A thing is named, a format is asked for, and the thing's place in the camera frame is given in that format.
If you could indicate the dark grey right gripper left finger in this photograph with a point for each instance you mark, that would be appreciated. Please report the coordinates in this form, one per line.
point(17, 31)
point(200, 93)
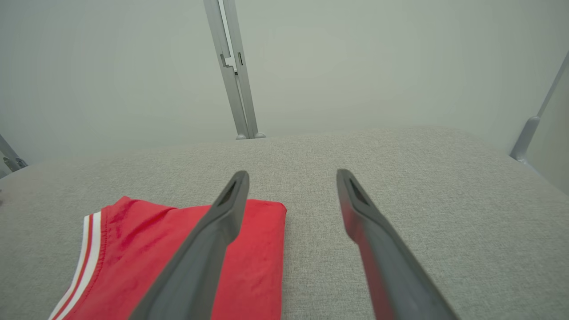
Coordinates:
point(200, 266)

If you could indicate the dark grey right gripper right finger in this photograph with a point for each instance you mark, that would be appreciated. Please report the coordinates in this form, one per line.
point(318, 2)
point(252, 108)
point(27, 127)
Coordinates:
point(391, 275)

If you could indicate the red white basketball jersey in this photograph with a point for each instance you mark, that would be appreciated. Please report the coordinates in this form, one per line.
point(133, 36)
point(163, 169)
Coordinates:
point(146, 249)

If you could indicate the grey metal partition post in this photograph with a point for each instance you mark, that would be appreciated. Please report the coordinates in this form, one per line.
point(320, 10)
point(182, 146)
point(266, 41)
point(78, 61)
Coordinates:
point(524, 138)
point(13, 162)
point(238, 98)

